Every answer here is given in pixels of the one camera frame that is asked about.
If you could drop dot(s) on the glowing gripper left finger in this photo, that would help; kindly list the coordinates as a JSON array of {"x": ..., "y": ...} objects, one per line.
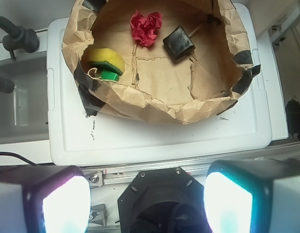
[{"x": 44, "y": 199}]

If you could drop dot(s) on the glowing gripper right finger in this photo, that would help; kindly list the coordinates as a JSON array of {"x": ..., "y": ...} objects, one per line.
[{"x": 253, "y": 196}]

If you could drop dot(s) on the black box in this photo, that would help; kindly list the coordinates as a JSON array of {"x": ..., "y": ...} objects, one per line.
[{"x": 178, "y": 44}]

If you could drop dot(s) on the white plastic lid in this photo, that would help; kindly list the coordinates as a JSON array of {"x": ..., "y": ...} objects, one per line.
[{"x": 78, "y": 139}]

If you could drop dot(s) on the grey sink basin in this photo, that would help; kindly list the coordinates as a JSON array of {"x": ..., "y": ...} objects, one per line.
[{"x": 23, "y": 113}]

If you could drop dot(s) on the brown paper bag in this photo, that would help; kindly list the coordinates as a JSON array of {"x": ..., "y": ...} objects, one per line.
[{"x": 154, "y": 88}]

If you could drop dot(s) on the green block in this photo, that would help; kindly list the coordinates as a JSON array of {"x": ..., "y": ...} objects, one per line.
[{"x": 109, "y": 75}]

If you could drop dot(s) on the yellow green sponge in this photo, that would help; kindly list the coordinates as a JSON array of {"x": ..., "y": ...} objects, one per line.
[{"x": 104, "y": 59}]

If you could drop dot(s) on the red crumpled paper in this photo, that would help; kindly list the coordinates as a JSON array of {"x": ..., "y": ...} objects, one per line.
[{"x": 144, "y": 29}]

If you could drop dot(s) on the aluminium rail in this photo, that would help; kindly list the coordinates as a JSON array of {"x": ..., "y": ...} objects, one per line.
[{"x": 110, "y": 175}]

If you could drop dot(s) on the black octagonal mount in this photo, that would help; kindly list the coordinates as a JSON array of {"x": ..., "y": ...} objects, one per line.
[{"x": 163, "y": 201}]

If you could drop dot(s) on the black handle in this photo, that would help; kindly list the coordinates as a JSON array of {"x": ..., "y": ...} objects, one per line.
[{"x": 6, "y": 86}]

